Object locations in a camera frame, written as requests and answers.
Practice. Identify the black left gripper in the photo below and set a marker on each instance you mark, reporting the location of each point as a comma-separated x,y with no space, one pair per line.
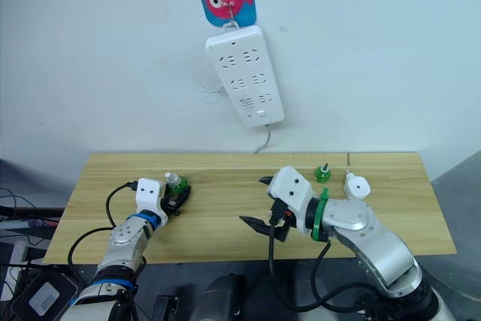
172,206

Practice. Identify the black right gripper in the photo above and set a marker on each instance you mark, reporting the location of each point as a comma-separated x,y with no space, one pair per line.
285,217

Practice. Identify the green repellent liquid bottle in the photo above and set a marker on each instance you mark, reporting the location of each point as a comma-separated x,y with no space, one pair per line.
176,182
322,175

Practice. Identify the white mosquito repellent heater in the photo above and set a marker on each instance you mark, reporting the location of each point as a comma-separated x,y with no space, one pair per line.
357,187

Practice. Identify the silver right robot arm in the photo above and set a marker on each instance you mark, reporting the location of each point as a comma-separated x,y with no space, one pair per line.
376,246

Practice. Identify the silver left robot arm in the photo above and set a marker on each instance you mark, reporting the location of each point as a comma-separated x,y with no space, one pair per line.
124,238

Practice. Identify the blue left wrist band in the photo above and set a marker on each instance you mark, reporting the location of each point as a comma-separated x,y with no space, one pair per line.
144,217

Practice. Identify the grey rounded shape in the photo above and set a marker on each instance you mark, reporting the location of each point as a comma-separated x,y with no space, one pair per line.
221,298

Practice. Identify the white power strip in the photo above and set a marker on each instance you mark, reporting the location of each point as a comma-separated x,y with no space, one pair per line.
244,76

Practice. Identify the dark cluttered side shelf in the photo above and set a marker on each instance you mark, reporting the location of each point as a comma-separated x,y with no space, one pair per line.
30,225

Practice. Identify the black device with grey panel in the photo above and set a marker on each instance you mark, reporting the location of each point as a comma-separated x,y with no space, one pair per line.
45,294

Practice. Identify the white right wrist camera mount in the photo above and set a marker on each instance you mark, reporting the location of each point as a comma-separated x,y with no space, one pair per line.
291,185

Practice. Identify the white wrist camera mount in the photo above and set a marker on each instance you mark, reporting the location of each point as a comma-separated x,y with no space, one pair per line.
291,185
148,193

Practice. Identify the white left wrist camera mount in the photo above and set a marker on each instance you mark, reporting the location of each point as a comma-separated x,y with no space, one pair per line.
148,193

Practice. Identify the metal wall hook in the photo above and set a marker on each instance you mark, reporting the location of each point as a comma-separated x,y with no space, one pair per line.
232,16

